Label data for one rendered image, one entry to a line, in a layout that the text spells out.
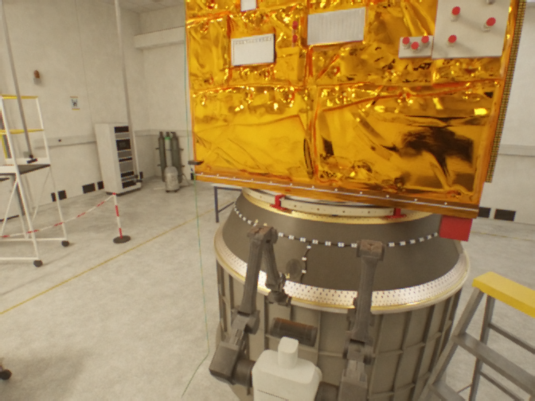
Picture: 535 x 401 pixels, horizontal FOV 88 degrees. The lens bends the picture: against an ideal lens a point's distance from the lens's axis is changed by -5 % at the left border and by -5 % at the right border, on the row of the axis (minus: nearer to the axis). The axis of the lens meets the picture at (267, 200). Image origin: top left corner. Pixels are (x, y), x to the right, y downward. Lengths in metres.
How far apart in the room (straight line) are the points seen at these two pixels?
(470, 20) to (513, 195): 6.22
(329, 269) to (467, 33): 1.42
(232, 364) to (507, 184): 7.07
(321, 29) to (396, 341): 1.99
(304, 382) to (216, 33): 2.01
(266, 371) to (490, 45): 1.66
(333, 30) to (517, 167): 6.22
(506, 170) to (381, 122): 5.98
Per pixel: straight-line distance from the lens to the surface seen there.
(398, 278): 2.03
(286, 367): 1.11
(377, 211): 1.92
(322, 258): 1.90
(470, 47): 1.75
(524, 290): 1.78
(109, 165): 9.05
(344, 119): 1.81
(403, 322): 2.16
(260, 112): 1.99
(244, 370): 1.17
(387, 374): 2.42
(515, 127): 7.51
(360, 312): 1.16
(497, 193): 7.67
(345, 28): 1.89
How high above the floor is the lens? 2.29
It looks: 17 degrees down
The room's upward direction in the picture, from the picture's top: straight up
